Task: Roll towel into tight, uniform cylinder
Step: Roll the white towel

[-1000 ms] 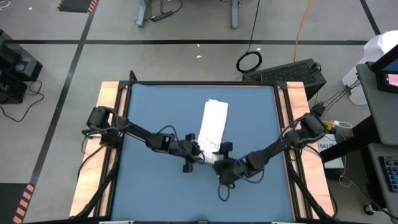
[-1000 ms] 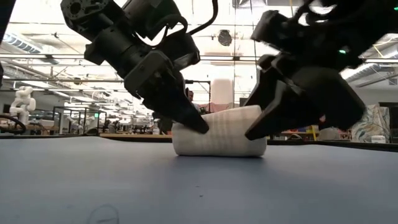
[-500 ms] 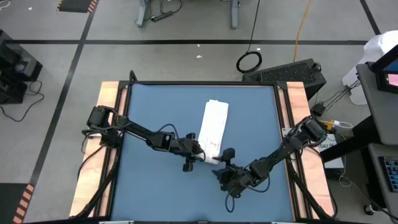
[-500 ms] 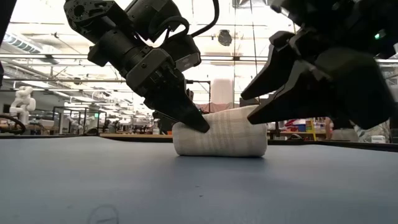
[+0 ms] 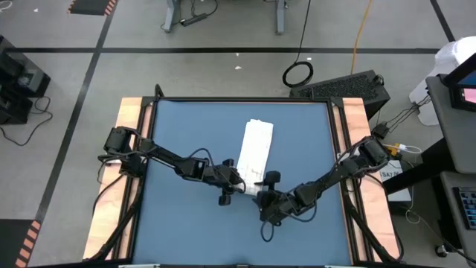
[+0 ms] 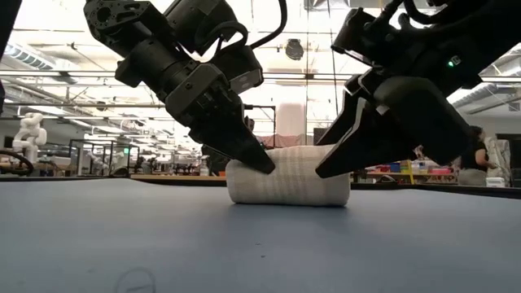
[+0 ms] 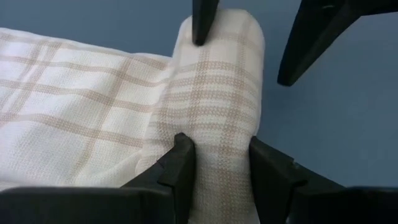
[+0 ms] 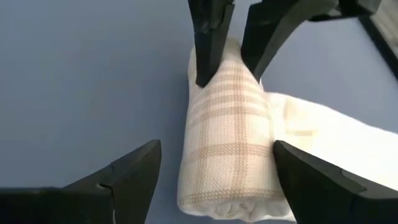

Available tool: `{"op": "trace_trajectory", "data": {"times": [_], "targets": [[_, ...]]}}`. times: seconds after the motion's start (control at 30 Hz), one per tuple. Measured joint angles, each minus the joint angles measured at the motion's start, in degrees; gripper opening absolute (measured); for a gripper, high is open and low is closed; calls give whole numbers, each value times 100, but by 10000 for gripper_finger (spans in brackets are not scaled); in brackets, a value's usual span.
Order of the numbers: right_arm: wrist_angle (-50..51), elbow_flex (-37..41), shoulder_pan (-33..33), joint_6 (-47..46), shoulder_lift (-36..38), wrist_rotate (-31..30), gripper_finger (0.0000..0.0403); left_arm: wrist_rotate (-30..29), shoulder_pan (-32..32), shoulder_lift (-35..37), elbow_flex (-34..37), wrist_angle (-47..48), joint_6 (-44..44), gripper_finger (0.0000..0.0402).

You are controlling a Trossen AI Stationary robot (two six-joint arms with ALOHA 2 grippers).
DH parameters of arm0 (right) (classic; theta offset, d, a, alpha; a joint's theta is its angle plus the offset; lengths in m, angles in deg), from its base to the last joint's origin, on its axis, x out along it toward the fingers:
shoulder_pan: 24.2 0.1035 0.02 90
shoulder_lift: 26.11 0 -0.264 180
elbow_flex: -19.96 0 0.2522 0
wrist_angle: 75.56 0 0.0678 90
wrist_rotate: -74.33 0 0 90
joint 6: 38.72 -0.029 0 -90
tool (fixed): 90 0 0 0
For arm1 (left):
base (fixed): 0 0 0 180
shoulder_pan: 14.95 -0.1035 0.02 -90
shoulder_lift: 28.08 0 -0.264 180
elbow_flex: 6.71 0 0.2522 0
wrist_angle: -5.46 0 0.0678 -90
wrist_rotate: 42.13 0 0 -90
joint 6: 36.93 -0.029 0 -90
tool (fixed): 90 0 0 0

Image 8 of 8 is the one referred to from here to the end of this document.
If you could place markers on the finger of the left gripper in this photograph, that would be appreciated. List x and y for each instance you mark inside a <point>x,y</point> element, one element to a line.
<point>273,28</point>
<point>210,37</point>

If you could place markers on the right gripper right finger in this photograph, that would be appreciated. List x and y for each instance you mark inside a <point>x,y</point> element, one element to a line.
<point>326,199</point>

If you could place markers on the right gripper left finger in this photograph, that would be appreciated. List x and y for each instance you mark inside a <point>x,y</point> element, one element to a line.
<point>124,193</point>

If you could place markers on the white checked towel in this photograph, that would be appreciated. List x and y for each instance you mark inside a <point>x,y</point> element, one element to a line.
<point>230,140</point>

